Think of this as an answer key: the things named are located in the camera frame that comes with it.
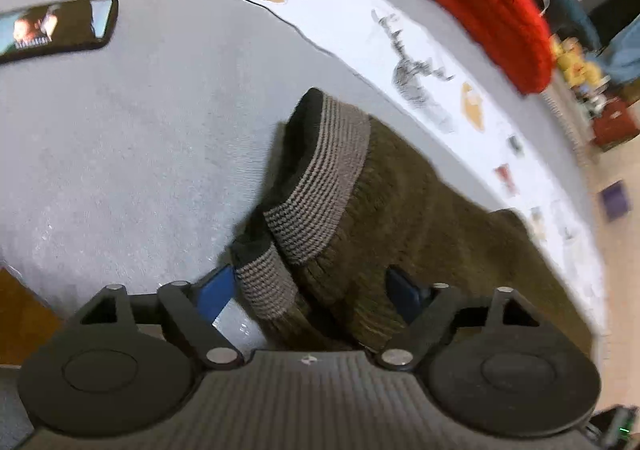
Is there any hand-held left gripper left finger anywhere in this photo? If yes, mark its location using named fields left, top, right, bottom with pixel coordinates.
left=75, top=266, right=246, bottom=371

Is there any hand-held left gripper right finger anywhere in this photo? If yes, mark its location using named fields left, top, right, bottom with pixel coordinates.
left=375, top=267, right=526, bottom=372

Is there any olive green knit sweater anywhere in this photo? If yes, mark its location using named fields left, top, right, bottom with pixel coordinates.
left=230, top=87, right=596, bottom=361

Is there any grey bed sheet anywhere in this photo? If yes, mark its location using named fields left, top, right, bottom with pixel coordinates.
left=0, top=0, right=591, bottom=361

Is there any purple box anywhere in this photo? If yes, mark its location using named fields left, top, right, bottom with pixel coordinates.
left=601, top=181, right=632, bottom=221

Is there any red box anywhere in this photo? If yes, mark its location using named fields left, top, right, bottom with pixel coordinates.
left=591, top=97, right=640, bottom=151

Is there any yellow plush toy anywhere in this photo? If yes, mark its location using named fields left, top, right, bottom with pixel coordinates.
left=550, top=37, right=607, bottom=91

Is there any black smartphone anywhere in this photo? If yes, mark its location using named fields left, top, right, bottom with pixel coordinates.
left=0, top=0, right=120, bottom=65

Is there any light blue cloth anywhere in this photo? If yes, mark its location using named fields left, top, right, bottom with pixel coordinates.
left=599, top=14, right=640, bottom=86

